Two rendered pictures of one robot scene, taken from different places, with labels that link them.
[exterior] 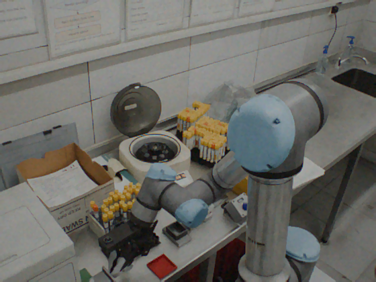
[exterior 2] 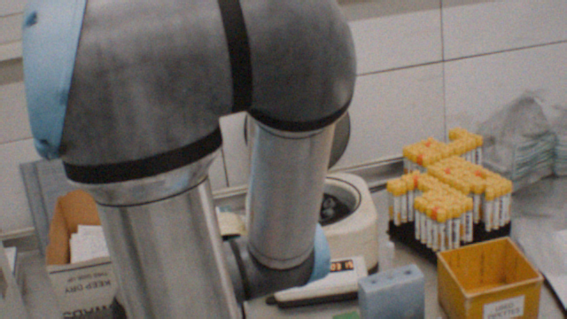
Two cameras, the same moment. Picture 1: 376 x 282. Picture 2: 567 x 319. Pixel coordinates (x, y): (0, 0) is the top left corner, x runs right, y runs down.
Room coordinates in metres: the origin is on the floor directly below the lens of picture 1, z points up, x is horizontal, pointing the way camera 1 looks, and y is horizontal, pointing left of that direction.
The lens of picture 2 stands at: (0.24, -0.49, 1.62)
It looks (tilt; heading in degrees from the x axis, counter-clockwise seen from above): 25 degrees down; 34
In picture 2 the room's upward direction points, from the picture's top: 7 degrees counter-clockwise
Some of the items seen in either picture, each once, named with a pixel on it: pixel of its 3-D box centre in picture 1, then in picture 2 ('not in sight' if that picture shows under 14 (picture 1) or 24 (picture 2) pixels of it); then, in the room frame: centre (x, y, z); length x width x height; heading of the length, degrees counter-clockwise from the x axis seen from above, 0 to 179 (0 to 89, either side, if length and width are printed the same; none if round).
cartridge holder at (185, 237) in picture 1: (176, 231); not in sight; (0.88, 0.01, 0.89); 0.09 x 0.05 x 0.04; 42
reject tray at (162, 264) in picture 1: (162, 266); not in sight; (0.74, 0.05, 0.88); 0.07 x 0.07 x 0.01; 43
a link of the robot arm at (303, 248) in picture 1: (291, 256); not in sight; (0.63, -0.29, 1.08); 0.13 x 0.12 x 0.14; 138
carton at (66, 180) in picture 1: (66, 188); (120, 248); (0.99, 0.41, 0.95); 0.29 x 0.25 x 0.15; 43
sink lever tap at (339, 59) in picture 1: (354, 60); not in sight; (2.50, -1.17, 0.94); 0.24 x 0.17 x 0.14; 43
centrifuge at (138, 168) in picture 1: (156, 162); (312, 232); (1.20, 0.10, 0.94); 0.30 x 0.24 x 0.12; 34
